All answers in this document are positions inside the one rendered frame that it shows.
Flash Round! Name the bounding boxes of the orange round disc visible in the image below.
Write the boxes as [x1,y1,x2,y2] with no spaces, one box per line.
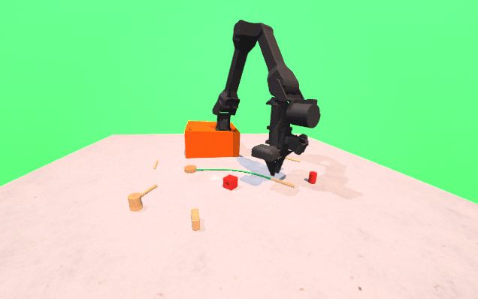
[184,165,196,174]

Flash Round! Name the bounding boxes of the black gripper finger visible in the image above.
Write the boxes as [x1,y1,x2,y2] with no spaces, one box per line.
[265,156,284,177]
[276,150,292,174]

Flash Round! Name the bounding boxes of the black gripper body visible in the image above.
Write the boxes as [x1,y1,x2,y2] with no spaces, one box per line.
[251,122,292,162]

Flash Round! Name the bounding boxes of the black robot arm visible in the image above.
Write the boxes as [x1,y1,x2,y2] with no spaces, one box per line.
[212,20,321,155]

